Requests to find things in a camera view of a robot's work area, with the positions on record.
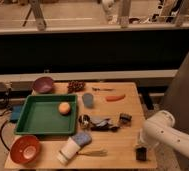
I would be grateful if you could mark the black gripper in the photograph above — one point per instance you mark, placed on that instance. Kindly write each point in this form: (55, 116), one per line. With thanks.
(141, 154)

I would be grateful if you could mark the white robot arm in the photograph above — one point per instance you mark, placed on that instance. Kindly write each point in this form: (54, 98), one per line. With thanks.
(159, 129)

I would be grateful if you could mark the blue sponge eraser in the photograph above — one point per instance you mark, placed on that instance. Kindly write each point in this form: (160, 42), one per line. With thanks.
(82, 138)

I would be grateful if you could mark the small black box object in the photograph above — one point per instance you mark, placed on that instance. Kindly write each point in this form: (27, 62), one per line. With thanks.
(125, 119)

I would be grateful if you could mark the orange carrot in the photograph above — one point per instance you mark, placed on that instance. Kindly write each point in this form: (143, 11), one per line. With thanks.
(114, 98)

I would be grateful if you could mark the small round dark object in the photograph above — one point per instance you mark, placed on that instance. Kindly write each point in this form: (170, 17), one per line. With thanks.
(84, 121)

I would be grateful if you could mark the white cylindrical cup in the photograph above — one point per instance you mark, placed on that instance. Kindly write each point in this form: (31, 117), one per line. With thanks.
(68, 151)

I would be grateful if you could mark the blue plastic cup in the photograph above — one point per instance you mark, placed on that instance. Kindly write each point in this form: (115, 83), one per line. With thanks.
(88, 100)

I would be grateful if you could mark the orange ball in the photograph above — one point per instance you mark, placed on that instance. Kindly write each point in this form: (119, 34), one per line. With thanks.
(64, 108)

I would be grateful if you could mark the bunch of dark grapes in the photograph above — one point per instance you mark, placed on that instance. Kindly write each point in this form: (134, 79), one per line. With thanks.
(75, 86)

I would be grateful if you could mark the green plastic tray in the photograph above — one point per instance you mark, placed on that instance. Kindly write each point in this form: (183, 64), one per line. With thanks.
(40, 116)

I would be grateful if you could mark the red bowl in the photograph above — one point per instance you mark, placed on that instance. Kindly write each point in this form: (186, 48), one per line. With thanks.
(25, 149)

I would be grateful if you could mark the purple bowl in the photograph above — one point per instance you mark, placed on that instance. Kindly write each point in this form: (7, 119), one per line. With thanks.
(43, 85)

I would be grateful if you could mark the blue power box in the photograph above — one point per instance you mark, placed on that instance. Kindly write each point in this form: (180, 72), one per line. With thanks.
(15, 114)

